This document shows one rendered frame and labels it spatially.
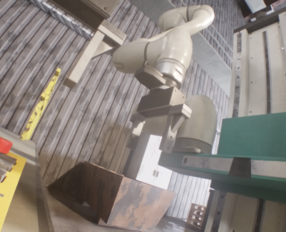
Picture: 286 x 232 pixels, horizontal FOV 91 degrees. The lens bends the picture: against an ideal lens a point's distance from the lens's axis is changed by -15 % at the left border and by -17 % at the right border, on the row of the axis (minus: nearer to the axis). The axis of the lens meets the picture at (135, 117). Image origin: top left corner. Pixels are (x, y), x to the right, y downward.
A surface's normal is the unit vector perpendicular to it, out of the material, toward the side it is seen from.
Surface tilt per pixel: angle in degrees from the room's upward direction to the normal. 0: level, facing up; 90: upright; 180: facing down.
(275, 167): 90
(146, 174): 90
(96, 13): 180
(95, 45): 90
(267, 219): 90
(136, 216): 105
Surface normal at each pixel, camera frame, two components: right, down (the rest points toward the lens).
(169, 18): -0.56, -0.20
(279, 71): -0.76, -0.45
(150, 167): 0.55, -0.11
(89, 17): -0.32, 0.89
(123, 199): 0.44, 0.13
